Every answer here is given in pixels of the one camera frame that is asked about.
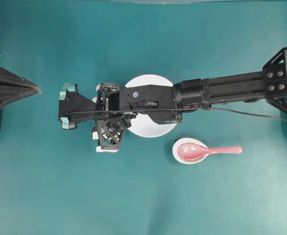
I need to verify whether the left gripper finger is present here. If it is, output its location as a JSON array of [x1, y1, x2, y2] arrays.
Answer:
[[0, 86, 41, 110], [0, 67, 40, 89]]

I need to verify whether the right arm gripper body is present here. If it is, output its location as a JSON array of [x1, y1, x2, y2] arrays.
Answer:
[[91, 83, 137, 153]]

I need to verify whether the red plastic spoon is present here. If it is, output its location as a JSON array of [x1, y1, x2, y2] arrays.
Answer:
[[177, 143, 243, 160]]

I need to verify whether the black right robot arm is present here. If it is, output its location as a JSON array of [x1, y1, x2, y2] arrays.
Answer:
[[91, 47, 287, 152]]

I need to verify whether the white ceramic bowl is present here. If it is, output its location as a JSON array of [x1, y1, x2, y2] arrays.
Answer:
[[125, 74, 176, 138]]

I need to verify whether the beige crackle spoon rest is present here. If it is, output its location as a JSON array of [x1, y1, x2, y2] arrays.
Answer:
[[172, 138, 207, 165]]

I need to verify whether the black camera cable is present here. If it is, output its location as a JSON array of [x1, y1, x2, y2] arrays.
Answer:
[[65, 106, 287, 123]]

